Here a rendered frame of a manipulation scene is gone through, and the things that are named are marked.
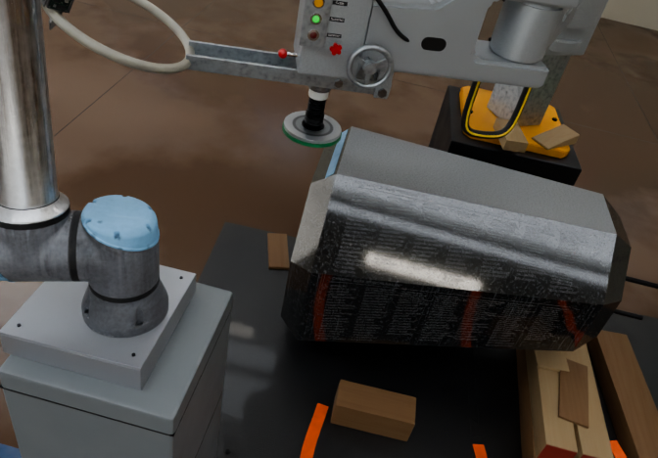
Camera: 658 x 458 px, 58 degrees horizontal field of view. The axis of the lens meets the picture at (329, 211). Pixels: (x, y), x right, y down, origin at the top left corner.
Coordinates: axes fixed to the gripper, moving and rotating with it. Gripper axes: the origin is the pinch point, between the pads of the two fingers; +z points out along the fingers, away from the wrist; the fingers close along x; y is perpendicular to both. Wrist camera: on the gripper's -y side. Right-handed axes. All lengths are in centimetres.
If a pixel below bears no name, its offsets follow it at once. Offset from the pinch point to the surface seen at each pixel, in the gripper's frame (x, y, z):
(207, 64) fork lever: 44.2, 19.2, -9.2
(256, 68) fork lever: 57, 26, -16
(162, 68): 26.8, 23.7, -7.2
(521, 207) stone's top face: 129, 100, -26
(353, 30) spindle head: 71, 40, -44
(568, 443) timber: 142, 168, 24
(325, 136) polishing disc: 85, 44, -5
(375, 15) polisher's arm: 74, 41, -51
